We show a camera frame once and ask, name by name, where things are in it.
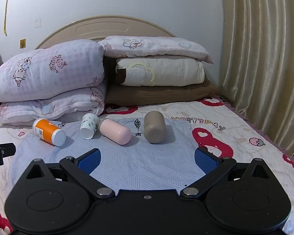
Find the white wall switch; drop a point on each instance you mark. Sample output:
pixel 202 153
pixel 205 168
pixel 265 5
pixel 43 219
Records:
pixel 38 23

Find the beige wooden headboard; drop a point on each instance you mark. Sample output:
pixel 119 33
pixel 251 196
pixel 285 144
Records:
pixel 99 27

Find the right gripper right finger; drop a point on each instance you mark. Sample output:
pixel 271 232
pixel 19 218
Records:
pixel 214 168

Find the cream white pillow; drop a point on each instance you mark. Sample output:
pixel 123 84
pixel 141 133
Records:
pixel 174 71

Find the large folded pink quilt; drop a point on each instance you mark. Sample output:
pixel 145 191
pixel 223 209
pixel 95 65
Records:
pixel 66 78

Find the orange white paper cup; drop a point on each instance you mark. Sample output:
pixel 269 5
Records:
pixel 48 132

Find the white green-print paper cup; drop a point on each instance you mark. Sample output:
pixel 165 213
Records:
pixel 89 126

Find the beige taupe bottle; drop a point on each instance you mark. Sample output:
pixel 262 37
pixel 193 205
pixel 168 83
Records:
pixel 154 127

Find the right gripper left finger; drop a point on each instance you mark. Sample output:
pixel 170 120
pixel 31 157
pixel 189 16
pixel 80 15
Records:
pixel 79 169

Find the yellow wall sticker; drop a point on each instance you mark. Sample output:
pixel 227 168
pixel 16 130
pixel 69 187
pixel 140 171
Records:
pixel 22 43

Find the beige striped curtain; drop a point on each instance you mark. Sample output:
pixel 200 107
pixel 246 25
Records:
pixel 257 65

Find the blue-grey patterned cloth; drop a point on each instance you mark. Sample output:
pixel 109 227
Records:
pixel 138 165

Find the pink cup grey rim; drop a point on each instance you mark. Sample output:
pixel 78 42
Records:
pixel 115 131

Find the pink rabbit pillow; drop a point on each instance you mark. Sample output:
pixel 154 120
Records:
pixel 134 46

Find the cartoon bear bed sheet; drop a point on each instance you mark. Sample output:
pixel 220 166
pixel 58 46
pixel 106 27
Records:
pixel 231 132

